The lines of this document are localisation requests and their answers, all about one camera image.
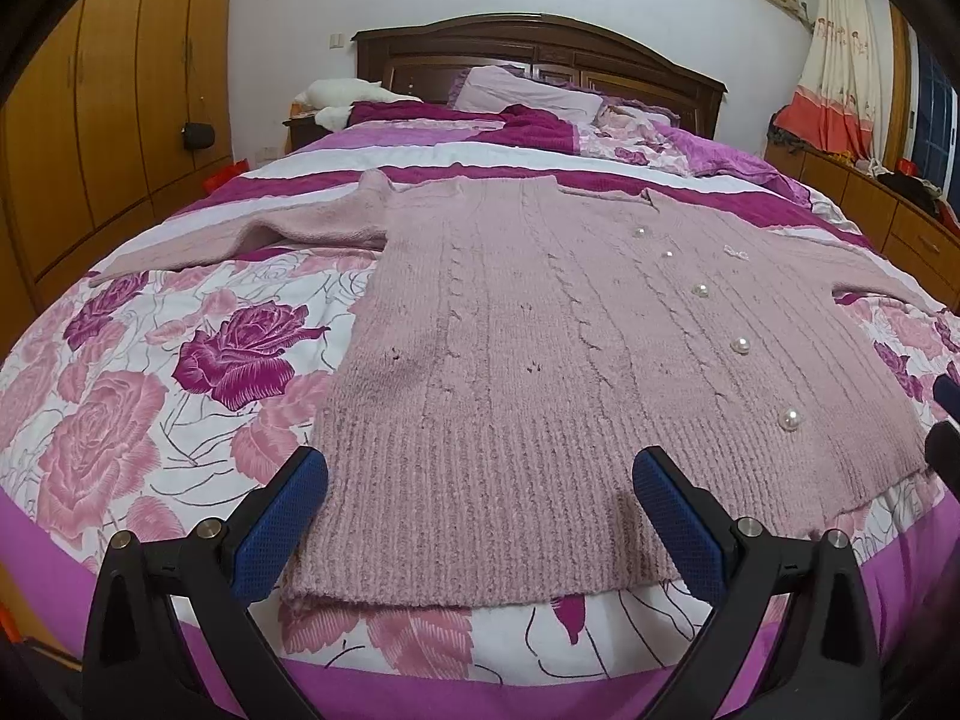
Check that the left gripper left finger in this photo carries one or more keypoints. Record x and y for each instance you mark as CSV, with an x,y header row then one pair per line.
x,y
136,661

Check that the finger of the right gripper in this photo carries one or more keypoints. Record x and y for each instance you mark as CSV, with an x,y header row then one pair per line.
x,y
942,453
947,395

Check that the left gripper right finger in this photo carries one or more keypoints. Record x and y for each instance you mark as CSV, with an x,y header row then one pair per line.
x,y
824,662

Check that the pink knitted cardigan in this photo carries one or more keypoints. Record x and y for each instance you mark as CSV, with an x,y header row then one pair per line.
x,y
519,342

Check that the wooden drawer cabinet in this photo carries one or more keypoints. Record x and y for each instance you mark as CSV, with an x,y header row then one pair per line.
x,y
898,229

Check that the floral pink bedspread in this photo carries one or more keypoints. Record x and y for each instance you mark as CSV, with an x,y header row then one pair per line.
x,y
154,400

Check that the cream and red curtain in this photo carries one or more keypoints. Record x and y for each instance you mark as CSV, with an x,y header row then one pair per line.
x,y
836,104

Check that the floral pink pillow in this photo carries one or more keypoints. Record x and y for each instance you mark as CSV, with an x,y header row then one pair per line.
x,y
631,135

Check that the red bag on floor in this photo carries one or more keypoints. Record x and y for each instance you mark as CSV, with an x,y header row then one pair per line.
x,y
226,174

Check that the small black bag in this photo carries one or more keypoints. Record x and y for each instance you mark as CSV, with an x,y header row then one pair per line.
x,y
198,136

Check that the wooden wardrobe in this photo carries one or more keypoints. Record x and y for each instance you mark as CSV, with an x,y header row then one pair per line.
x,y
91,139

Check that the dark wooden nightstand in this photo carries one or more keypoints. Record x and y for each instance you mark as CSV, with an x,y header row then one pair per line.
x,y
302,131

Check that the lilac pillow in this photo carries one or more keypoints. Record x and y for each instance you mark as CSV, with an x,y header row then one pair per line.
x,y
492,89

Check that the white plush toy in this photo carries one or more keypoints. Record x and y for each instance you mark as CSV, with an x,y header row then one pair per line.
x,y
329,102

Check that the dark wooden headboard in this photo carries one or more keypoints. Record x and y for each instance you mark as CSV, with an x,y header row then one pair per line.
x,y
425,60

